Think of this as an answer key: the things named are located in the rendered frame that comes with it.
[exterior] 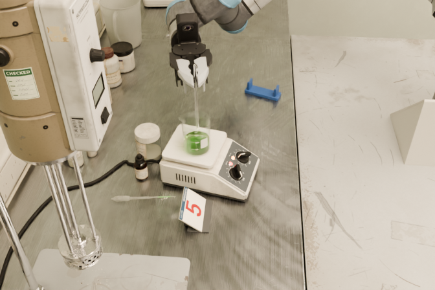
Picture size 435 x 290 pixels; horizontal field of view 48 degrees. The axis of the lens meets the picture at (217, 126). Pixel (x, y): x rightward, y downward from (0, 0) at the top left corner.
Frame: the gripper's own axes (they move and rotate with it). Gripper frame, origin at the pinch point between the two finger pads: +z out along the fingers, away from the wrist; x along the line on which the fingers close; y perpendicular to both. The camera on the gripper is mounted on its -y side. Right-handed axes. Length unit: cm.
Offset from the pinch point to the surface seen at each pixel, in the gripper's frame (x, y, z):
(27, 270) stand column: 33.1, 16.4, 28.4
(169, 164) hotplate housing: 6.9, 19.0, 3.7
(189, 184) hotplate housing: 3.2, 23.5, 6.0
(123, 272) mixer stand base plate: 17.9, 24.5, 25.6
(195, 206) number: 2.6, 23.7, 12.3
